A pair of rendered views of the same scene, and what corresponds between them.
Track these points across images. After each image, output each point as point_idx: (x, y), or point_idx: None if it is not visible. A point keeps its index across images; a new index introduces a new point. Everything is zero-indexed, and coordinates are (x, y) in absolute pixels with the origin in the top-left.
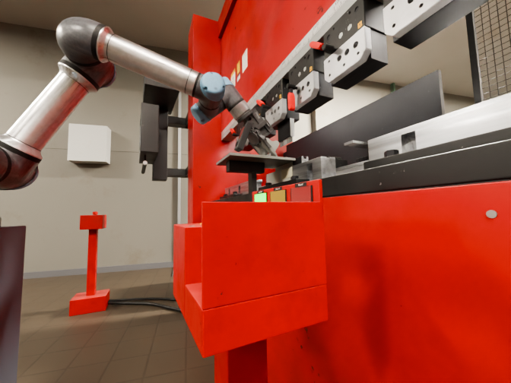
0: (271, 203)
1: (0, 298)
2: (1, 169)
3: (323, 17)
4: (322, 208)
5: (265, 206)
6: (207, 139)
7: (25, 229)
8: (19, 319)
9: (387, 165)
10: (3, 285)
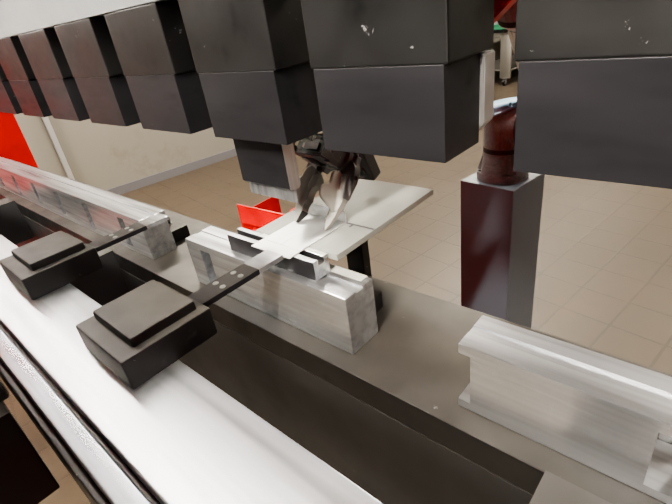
0: (258, 204)
1: (487, 236)
2: (506, 135)
3: None
4: (240, 216)
5: (260, 204)
6: None
7: (511, 194)
8: (507, 264)
9: (189, 217)
10: (489, 228)
